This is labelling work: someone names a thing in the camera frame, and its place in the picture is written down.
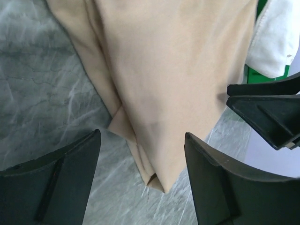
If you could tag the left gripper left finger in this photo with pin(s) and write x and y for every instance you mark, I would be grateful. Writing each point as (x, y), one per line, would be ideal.
(53, 189)

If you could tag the green plastic tray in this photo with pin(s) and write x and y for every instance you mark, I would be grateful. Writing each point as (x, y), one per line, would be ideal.
(254, 76)

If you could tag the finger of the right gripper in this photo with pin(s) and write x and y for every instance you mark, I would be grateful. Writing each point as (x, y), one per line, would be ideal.
(286, 86)
(275, 118)

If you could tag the beige t shirt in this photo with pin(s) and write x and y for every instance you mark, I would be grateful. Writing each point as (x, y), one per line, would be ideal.
(161, 68)

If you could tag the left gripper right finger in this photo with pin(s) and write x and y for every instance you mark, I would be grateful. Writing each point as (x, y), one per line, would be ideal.
(229, 192)

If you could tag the white t shirt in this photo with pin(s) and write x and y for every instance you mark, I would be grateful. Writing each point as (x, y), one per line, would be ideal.
(275, 40)

